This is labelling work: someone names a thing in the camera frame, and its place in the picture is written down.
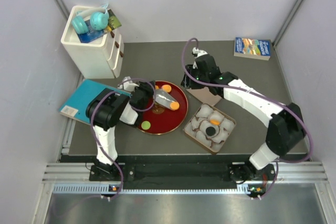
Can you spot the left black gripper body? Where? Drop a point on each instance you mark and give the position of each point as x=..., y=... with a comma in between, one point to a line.
x=148, y=92

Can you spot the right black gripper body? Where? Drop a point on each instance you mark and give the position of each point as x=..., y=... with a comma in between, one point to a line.
x=194, y=72

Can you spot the orange round cookie top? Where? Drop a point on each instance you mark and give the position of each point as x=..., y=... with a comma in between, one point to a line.
x=167, y=88

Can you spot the orange round cookie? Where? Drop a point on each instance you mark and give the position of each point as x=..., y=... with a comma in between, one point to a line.
x=215, y=122
x=174, y=106
x=167, y=88

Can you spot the beige tin lid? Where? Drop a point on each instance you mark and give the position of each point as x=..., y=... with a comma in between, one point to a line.
x=205, y=96

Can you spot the black round cookie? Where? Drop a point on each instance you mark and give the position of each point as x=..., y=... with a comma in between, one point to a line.
x=210, y=131

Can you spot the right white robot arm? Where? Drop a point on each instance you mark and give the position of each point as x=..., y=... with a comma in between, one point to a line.
x=283, y=122

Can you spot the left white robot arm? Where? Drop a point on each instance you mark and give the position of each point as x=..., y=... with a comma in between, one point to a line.
x=126, y=104

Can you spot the round red lacquer plate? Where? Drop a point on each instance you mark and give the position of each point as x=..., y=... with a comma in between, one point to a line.
x=164, y=120

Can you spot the green round cookie bottom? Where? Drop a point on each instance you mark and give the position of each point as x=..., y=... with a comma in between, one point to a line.
x=145, y=125

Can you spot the white drawer cabinet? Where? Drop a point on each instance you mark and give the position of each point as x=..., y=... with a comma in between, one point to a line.
x=98, y=59

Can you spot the colourful paperback book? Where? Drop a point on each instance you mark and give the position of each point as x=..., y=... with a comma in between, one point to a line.
x=252, y=48

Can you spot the tin box with paper cups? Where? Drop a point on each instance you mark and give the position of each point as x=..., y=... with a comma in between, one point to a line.
x=196, y=126

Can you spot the blue notebook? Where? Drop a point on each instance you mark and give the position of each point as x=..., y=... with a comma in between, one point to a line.
x=75, y=106

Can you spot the green picture card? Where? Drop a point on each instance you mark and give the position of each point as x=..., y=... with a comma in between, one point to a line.
x=113, y=21

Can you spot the blue book on cabinet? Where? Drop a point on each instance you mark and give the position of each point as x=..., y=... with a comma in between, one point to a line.
x=91, y=35

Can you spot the teal headphones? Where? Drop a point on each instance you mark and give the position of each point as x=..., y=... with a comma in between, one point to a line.
x=99, y=18

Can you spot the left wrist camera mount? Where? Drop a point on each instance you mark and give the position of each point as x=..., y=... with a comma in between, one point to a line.
x=127, y=84

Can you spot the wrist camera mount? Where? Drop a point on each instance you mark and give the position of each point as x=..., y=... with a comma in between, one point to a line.
x=127, y=84
x=196, y=52

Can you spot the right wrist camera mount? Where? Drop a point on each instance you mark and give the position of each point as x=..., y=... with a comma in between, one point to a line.
x=196, y=52

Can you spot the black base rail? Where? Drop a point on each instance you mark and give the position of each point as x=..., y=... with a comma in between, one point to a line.
x=227, y=172

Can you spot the grey slotted cable duct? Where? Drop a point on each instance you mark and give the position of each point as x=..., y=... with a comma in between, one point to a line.
x=108, y=189

